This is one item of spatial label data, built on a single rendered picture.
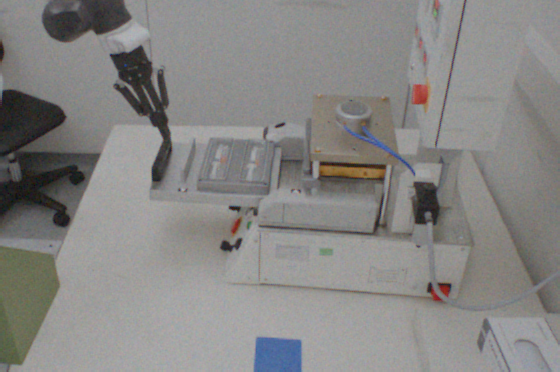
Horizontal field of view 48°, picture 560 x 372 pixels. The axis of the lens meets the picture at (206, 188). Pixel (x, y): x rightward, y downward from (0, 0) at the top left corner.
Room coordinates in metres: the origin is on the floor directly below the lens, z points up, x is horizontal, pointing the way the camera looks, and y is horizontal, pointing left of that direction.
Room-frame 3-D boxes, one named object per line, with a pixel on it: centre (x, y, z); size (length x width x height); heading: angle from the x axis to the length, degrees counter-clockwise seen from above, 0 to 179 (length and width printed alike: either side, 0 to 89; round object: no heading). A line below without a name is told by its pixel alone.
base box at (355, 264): (1.20, -0.32, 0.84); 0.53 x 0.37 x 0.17; 79
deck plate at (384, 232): (1.21, -0.37, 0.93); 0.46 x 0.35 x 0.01; 79
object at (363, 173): (1.21, -0.33, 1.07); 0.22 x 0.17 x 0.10; 169
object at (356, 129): (1.19, -0.36, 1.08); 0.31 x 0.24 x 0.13; 169
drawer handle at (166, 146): (1.30, 0.10, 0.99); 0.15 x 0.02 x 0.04; 169
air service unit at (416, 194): (0.98, -0.42, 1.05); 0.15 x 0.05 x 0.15; 169
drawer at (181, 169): (1.27, -0.03, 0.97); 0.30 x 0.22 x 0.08; 79
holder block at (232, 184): (1.27, -0.08, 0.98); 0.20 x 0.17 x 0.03; 169
